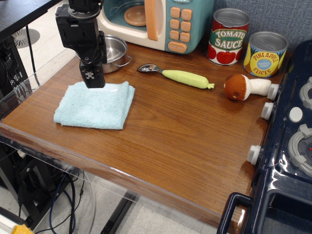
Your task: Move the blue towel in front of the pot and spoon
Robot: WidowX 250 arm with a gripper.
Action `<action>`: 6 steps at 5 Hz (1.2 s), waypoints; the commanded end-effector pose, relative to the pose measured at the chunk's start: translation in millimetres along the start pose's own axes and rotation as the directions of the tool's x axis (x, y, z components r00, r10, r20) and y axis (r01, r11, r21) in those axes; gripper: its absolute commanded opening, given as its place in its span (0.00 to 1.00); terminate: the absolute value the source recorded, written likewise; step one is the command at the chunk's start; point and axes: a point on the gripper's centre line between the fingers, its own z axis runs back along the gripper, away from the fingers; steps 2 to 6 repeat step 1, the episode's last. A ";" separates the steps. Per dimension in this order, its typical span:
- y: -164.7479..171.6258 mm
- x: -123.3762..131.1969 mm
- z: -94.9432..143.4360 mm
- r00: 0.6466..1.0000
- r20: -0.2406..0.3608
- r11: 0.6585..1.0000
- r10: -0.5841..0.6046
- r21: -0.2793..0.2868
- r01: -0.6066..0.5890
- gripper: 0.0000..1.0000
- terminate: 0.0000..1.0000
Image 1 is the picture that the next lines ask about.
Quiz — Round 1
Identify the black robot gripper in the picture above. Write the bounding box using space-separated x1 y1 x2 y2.
55 3 105 88

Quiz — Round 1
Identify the light blue towel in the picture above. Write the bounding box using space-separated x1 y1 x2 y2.
54 81 135 130

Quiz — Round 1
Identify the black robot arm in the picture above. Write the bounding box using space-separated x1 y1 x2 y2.
55 0 107 88

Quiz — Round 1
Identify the small steel pot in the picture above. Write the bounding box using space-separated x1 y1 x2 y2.
76 32 132 74

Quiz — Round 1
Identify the teal toy microwave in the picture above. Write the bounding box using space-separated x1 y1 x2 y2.
97 0 214 54

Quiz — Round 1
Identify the black desk at left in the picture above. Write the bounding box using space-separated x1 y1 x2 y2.
0 0 60 41

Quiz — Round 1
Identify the plush brown mushroom toy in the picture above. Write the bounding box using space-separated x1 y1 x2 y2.
224 74 272 101

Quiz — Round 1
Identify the tomato sauce can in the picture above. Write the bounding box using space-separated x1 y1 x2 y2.
207 8 251 65

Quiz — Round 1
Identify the pineapple slices can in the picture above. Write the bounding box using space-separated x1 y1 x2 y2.
243 31 289 78

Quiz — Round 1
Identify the dark blue toy stove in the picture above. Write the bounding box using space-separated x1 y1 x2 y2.
217 40 312 234

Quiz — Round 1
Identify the spoon with green handle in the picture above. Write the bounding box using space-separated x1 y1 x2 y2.
138 63 215 89

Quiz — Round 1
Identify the black floor cable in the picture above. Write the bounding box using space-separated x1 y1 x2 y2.
36 168 86 234

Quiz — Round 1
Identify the blue floor cable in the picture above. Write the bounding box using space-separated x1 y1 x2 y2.
49 170 76 234

